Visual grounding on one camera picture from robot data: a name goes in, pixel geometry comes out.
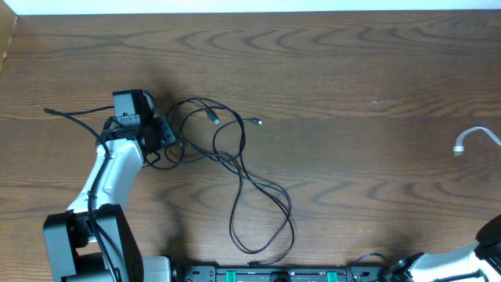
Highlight black usb cable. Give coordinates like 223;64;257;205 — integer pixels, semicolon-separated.
146;97;296;267

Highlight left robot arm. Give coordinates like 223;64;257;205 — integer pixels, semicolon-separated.
43;89;175;281

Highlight white usb cable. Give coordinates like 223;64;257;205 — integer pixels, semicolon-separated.
452;125;501;157

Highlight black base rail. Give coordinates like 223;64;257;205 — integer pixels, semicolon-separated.
171;266;383;282

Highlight left camera cable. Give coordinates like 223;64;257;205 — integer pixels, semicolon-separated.
42;104;122;282

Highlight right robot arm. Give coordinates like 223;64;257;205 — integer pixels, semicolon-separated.
380;216;500;282

